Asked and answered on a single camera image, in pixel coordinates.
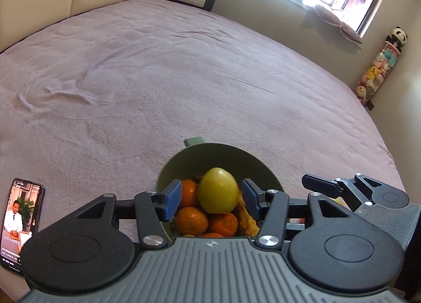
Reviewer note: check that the smooth orange mandarin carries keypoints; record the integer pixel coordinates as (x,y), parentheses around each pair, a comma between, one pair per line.
(191,220)
(213,235)
(189,192)

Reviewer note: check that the green plastic colander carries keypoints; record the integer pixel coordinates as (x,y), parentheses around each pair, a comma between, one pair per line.
(197,155)

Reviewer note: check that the wrinkled orange mandarin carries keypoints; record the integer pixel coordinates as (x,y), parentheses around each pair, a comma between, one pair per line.
(224,223)

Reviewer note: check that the spotted ripe banana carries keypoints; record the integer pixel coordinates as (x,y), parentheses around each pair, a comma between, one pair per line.
(247,220)

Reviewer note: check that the black smartphone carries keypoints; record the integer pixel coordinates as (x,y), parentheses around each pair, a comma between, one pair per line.
(21,224)

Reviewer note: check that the grey windowsill cushion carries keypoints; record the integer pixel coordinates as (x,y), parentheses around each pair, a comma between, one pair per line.
(338,23)

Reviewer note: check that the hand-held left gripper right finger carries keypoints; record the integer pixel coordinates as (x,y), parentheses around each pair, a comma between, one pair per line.
(250,196)

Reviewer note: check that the panda plush toy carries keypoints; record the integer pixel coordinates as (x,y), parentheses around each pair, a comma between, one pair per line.
(397,36)

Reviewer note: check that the hanging stack of plush toys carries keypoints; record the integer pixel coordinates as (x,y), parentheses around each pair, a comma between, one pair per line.
(378,69)

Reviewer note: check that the pink blanket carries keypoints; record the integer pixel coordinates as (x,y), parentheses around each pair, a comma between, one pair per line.
(197,76)

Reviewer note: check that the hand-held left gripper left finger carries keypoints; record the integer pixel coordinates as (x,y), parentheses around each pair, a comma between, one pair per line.
(172,199)

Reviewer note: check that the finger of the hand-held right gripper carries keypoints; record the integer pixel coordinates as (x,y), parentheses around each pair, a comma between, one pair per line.
(320,184)

